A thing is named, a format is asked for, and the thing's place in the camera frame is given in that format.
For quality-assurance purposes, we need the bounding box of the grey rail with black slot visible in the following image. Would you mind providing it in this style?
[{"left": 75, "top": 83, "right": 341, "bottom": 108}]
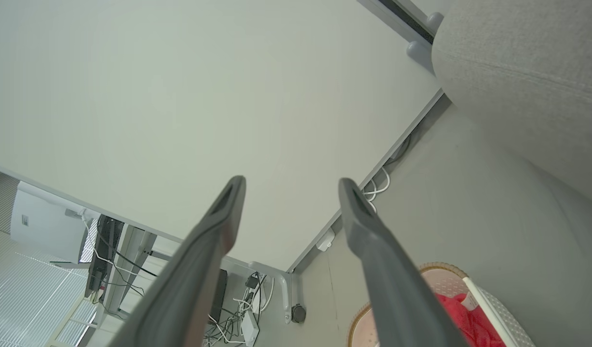
[{"left": 358, "top": 0, "right": 444, "bottom": 61}]

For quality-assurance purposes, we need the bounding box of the white wall adapter box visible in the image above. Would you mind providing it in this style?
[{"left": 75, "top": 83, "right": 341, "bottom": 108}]
[{"left": 316, "top": 228, "right": 336, "bottom": 252}]

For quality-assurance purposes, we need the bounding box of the black computer box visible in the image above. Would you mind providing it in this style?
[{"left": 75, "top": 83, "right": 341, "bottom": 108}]
[{"left": 208, "top": 269, "right": 228, "bottom": 324}]

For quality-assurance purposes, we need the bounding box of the white power strip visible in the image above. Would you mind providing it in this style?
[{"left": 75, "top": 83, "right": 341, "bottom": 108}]
[{"left": 240, "top": 310, "right": 261, "bottom": 347}]

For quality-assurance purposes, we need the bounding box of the red jersey garment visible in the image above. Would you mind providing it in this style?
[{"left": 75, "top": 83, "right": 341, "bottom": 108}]
[{"left": 436, "top": 292, "right": 507, "bottom": 347}]

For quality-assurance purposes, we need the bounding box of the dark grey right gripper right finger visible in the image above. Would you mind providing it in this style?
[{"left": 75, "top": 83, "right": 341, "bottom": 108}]
[{"left": 338, "top": 178, "right": 470, "bottom": 347}]

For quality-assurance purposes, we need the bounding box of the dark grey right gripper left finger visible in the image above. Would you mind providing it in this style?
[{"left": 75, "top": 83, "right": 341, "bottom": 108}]
[{"left": 108, "top": 175, "right": 247, "bottom": 347}]

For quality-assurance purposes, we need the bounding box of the grey padded surface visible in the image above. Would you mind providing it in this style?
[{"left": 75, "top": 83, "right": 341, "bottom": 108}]
[{"left": 431, "top": 0, "right": 592, "bottom": 209}]

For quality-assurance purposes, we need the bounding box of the white perforated laundry basket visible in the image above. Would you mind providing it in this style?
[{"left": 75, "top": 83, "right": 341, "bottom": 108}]
[{"left": 347, "top": 262, "right": 538, "bottom": 347}]

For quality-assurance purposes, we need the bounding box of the white box appliance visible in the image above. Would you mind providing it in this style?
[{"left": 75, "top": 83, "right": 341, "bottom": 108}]
[{"left": 10, "top": 181, "right": 101, "bottom": 265}]

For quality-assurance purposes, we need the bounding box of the white looped cable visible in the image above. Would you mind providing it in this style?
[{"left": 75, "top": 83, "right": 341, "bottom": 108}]
[{"left": 361, "top": 166, "right": 391, "bottom": 213}]

